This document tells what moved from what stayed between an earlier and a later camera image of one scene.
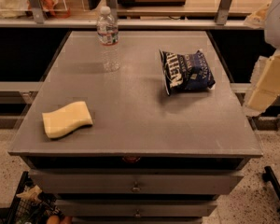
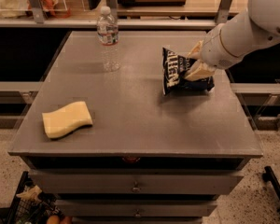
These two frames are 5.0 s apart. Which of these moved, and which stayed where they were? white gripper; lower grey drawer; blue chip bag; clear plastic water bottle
Moved: white gripper
Stayed: clear plastic water bottle; lower grey drawer; blue chip bag
